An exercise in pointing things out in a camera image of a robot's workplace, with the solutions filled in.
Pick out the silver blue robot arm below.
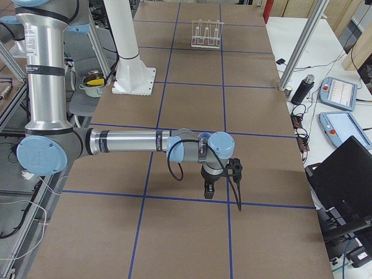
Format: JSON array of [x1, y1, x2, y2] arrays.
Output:
[[15, 1, 242, 199]]

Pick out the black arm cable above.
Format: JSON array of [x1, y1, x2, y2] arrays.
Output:
[[167, 139, 242, 212]]

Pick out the black laptop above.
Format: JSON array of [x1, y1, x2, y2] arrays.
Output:
[[305, 136, 371, 217]]

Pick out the far teach pendant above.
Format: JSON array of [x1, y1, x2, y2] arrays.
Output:
[[319, 77, 357, 112]]

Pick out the white pot with yellow item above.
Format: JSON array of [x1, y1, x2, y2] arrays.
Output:
[[78, 70, 106, 98]]

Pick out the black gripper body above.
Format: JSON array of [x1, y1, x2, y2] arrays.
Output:
[[201, 169, 220, 188]]

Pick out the white wire cup holder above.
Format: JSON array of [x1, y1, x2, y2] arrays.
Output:
[[191, 19, 224, 49]]

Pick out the small black device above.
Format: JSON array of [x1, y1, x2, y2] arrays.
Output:
[[276, 58, 285, 65]]

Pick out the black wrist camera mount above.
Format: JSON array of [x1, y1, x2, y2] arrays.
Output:
[[225, 158, 243, 184]]

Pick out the near teach pendant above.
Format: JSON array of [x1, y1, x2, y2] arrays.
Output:
[[319, 112, 371, 150]]

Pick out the aluminium frame post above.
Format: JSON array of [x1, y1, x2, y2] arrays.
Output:
[[278, 0, 329, 91]]

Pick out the black water bottle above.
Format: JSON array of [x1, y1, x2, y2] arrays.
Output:
[[291, 74, 314, 105]]

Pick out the teach pendant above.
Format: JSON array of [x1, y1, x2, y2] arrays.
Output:
[[319, 77, 357, 112], [319, 112, 371, 150]]

